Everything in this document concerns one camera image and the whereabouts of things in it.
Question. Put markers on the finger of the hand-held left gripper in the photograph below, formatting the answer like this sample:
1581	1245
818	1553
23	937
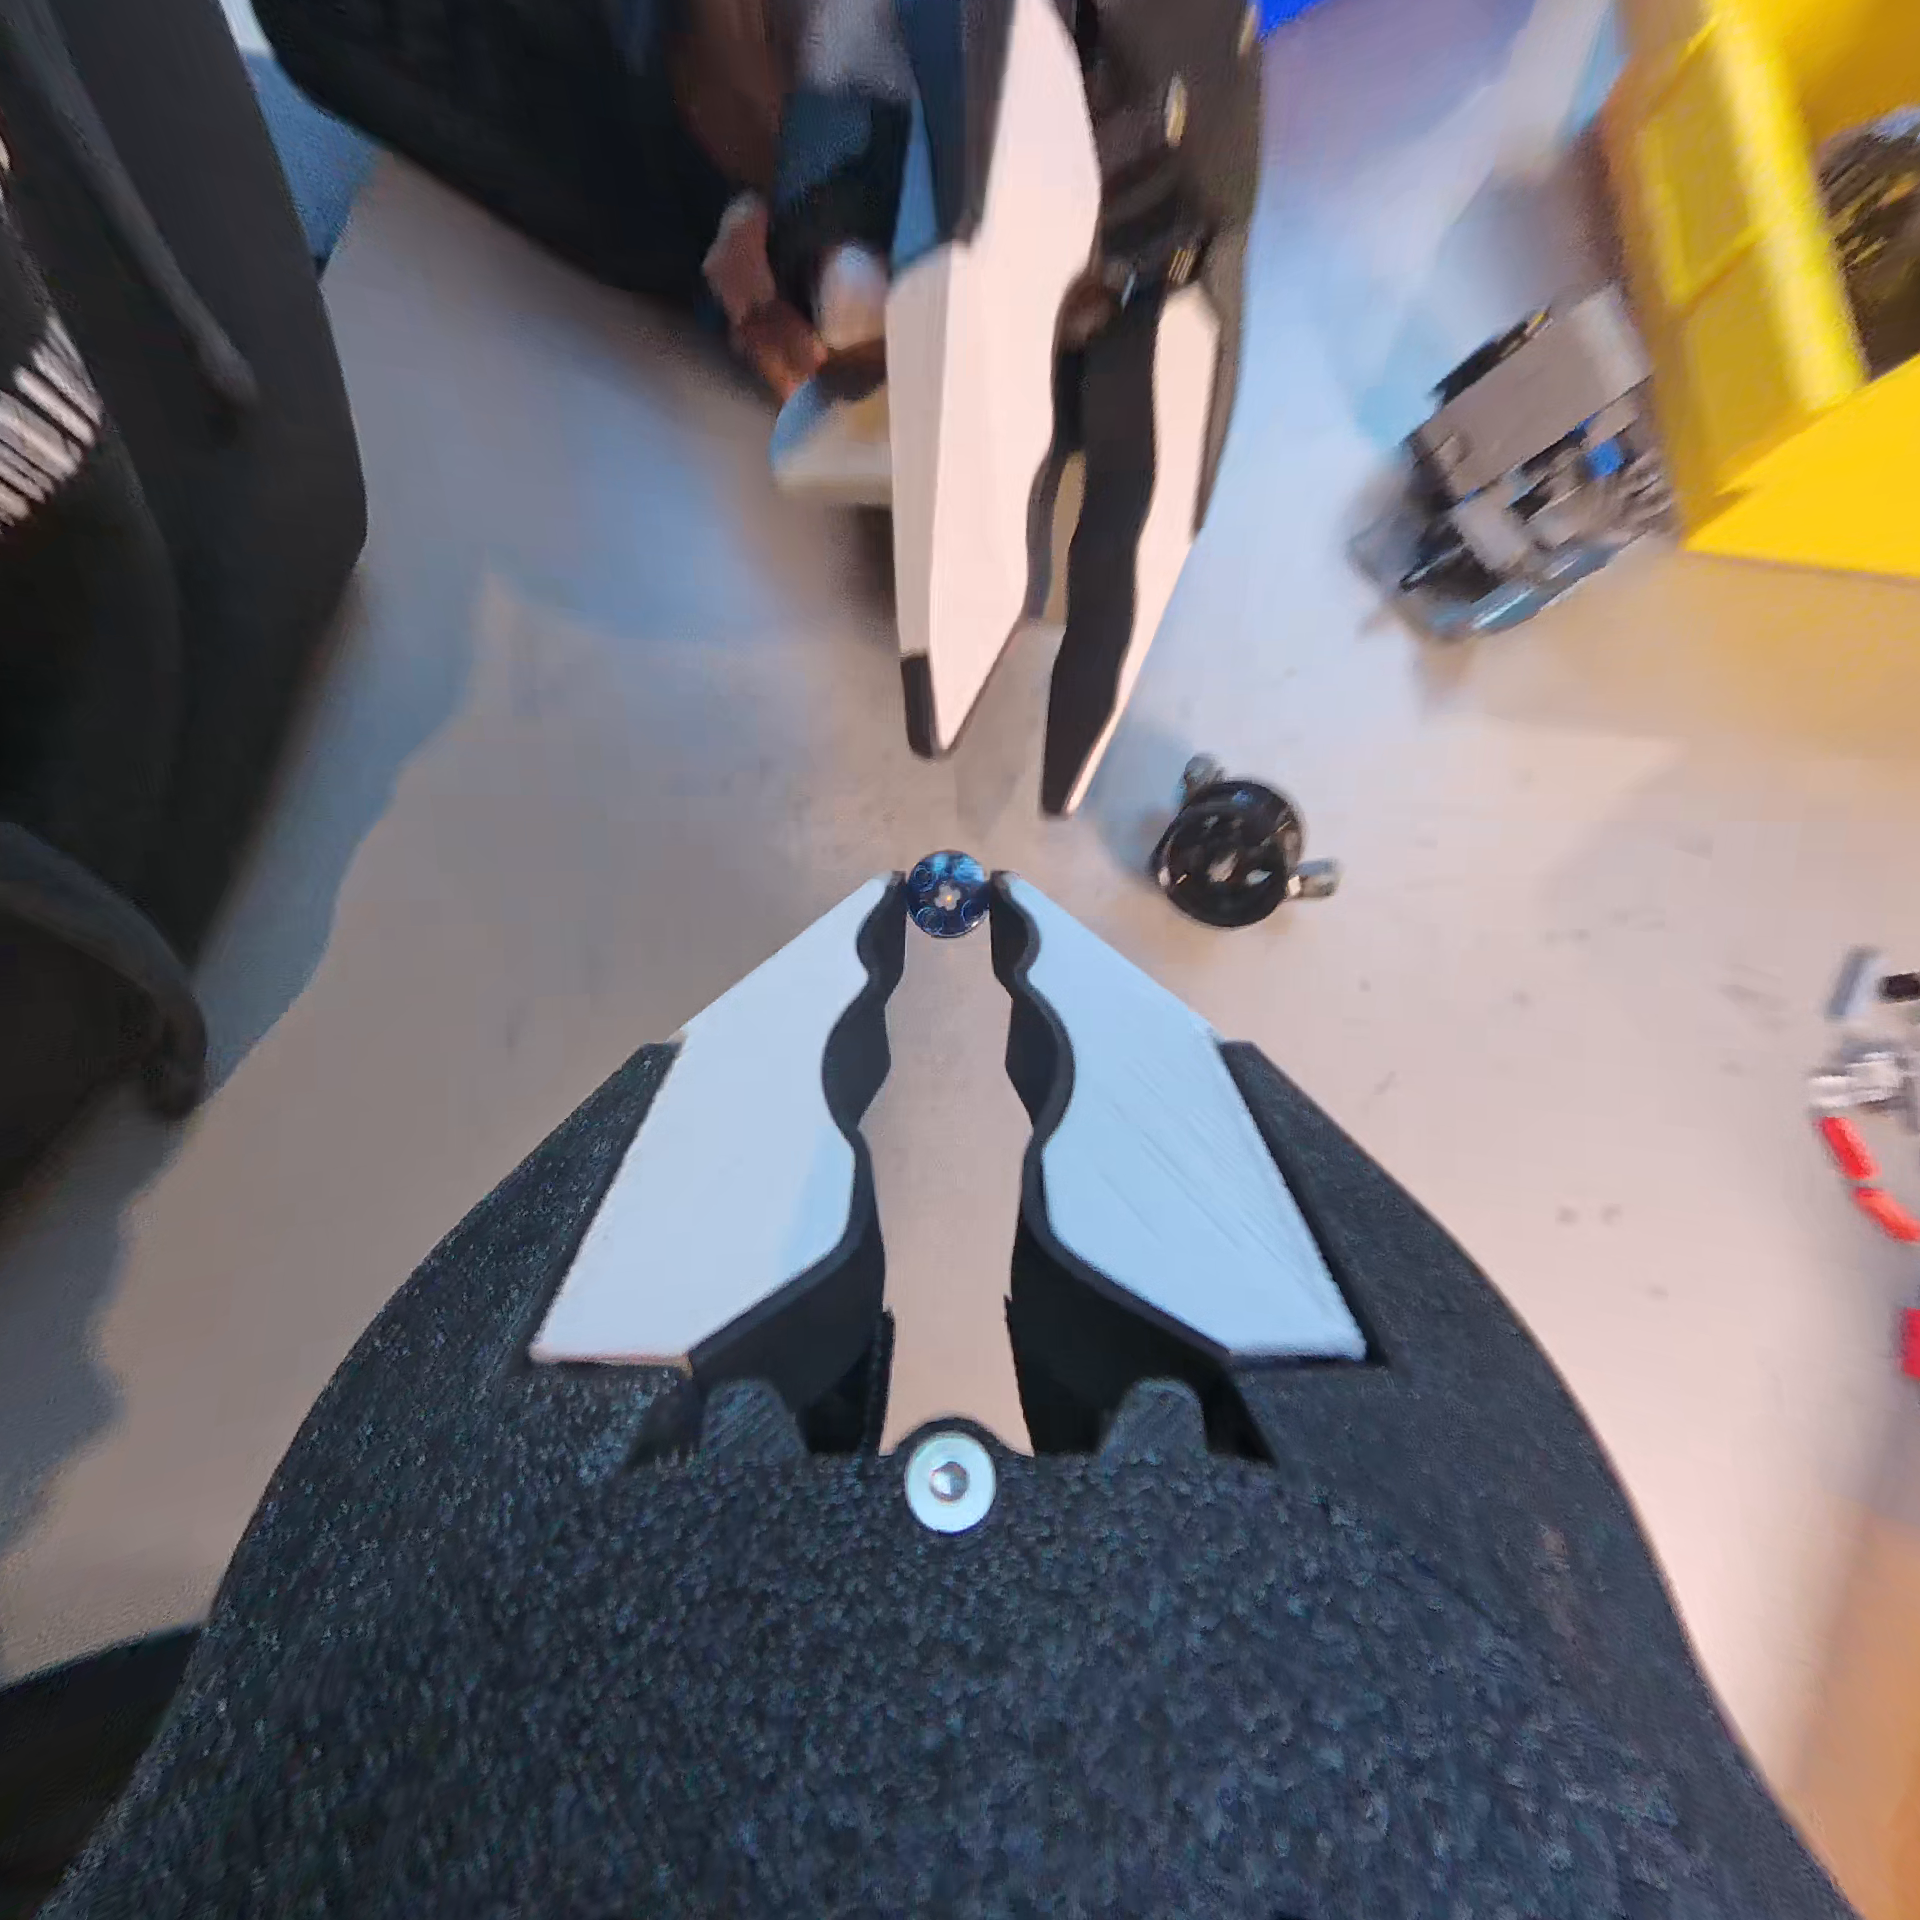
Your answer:
975	451
1178	451

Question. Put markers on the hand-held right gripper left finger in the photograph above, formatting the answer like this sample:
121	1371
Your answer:
705	1185

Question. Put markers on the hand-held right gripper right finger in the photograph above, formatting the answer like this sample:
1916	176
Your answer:
1184	1185

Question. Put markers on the clear blue round stud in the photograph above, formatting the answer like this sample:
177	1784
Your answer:
948	894

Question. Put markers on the grey desk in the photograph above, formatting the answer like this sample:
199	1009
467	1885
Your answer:
524	825

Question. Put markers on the person's left hand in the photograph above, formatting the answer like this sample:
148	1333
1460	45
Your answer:
751	300

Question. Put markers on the grey black brick model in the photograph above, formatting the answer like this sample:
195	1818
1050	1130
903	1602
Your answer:
1529	464

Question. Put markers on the yellow storage bin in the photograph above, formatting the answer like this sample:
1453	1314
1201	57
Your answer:
1723	300

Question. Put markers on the pile of small brick pieces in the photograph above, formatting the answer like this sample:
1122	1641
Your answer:
1860	1078

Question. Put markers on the yellow toy tracked vehicle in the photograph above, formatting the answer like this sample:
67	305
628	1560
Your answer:
1874	240

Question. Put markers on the person in black hoodie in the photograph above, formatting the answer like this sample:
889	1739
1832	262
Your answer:
148	598

